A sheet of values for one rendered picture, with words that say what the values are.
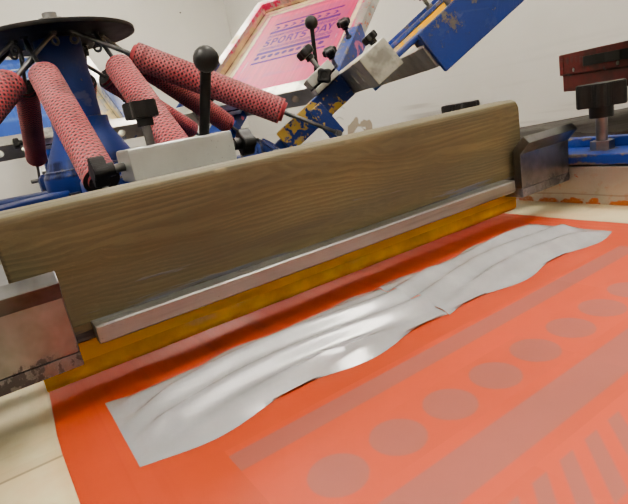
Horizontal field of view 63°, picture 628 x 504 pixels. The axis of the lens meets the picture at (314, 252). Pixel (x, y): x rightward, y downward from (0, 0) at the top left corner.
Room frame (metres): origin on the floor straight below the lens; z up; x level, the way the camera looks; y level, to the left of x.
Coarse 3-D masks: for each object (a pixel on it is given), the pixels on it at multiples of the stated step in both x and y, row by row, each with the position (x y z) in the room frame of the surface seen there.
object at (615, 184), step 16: (576, 176) 0.46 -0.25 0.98; (592, 176) 0.45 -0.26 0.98; (608, 176) 0.44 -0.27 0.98; (624, 176) 0.43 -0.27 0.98; (544, 192) 0.49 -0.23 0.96; (560, 192) 0.48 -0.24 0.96; (576, 192) 0.46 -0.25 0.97; (592, 192) 0.45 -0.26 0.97; (608, 192) 0.44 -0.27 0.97; (624, 192) 0.43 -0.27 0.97
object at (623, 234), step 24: (504, 216) 0.46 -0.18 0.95; (528, 216) 0.45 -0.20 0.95; (456, 240) 0.42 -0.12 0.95; (480, 240) 0.40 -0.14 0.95; (624, 240) 0.34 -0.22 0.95; (384, 264) 0.39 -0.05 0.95; (408, 264) 0.38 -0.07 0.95; (432, 264) 0.37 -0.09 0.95; (552, 264) 0.32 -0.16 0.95; (576, 264) 0.31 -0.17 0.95; (504, 288) 0.30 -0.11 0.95; (528, 288) 0.29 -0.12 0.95; (456, 312) 0.27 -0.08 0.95; (480, 312) 0.27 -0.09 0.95
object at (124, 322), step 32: (480, 192) 0.40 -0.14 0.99; (512, 192) 0.42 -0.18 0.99; (384, 224) 0.35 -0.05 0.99; (416, 224) 0.37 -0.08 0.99; (288, 256) 0.32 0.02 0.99; (320, 256) 0.32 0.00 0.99; (192, 288) 0.29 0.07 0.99; (224, 288) 0.29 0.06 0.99; (96, 320) 0.26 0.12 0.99; (128, 320) 0.26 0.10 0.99; (160, 320) 0.27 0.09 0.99
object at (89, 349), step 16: (480, 208) 0.44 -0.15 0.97; (432, 224) 0.41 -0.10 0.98; (384, 240) 0.38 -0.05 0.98; (400, 240) 0.39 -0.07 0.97; (352, 256) 0.36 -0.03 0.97; (304, 272) 0.34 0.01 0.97; (256, 288) 0.32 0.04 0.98; (272, 288) 0.33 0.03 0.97; (224, 304) 0.31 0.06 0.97; (176, 320) 0.29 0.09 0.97; (128, 336) 0.28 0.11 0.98; (144, 336) 0.28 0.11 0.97; (96, 352) 0.27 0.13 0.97
